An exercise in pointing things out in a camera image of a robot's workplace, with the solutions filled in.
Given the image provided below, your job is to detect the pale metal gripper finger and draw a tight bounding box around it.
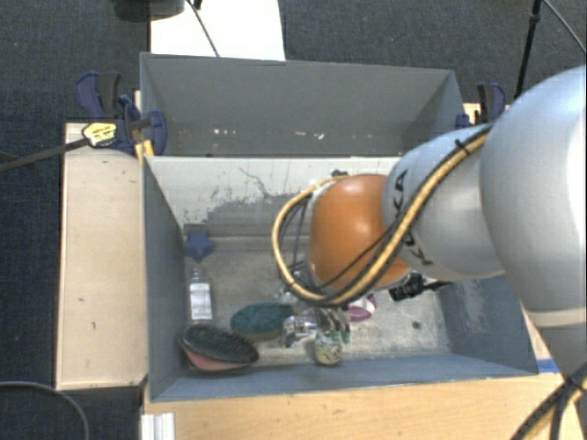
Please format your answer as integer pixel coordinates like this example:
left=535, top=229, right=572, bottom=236
left=281, top=330, right=316, bottom=349
left=282, top=314, right=318, bottom=333

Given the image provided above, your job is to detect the purple and white round thing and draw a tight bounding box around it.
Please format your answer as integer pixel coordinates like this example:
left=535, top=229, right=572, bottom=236
left=346, top=292, right=379, bottom=324

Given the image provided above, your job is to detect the dark green oval sponge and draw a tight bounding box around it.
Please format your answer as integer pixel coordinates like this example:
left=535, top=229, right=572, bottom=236
left=228, top=302, right=295, bottom=341

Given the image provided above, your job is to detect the black hairbrush with pink back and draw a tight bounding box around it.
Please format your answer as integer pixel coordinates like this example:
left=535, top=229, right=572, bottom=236
left=177, top=322, right=260, bottom=376

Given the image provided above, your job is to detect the clear spray bottle blue cap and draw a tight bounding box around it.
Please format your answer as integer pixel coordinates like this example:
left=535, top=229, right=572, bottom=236
left=183, top=229, right=216, bottom=325

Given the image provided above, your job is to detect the pale wood flat board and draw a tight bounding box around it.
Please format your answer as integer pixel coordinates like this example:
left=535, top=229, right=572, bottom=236
left=54, top=121, right=150, bottom=391

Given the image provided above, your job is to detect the grey metal bin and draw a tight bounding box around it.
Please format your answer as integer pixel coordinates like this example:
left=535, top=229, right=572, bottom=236
left=138, top=51, right=540, bottom=404

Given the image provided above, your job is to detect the black cylinder on white bracket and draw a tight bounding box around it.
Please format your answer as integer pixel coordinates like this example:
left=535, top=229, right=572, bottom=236
left=388, top=276, right=454, bottom=303

